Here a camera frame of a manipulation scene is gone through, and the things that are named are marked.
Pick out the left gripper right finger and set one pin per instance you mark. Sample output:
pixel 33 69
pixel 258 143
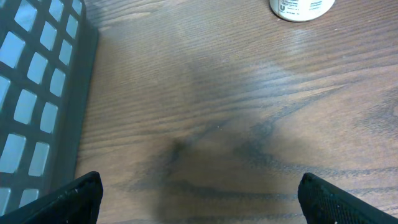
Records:
pixel 324 203

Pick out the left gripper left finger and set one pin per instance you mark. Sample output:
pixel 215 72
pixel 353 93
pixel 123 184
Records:
pixel 77 202

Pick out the green lid white jar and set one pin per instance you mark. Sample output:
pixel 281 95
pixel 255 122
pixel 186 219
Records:
pixel 300 10

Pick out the grey plastic mesh basket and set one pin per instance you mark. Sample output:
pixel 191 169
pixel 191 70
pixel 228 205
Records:
pixel 48 50

